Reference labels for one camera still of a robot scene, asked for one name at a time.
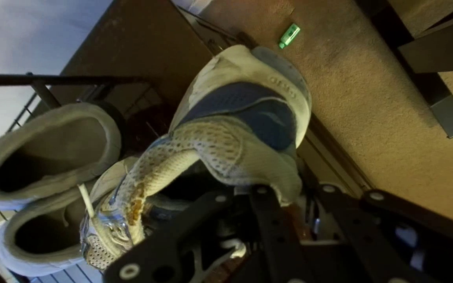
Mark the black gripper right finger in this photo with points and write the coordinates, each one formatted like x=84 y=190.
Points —
x=394 y=240

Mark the green small object on floor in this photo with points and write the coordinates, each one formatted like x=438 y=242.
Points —
x=289 y=34

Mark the grey blue sneaker shelf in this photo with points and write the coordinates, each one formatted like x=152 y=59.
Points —
x=243 y=118

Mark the grey slipper near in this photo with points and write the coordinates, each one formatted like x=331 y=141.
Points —
x=45 y=236

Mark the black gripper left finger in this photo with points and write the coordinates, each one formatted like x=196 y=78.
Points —
x=204 y=236

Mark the grey slipper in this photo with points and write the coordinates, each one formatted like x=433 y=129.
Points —
x=56 y=151
x=45 y=236

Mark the black metal shoe rack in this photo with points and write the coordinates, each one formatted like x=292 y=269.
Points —
x=208 y=192

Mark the grey slipper far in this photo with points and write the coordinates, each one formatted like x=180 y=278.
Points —
x=56 y=151

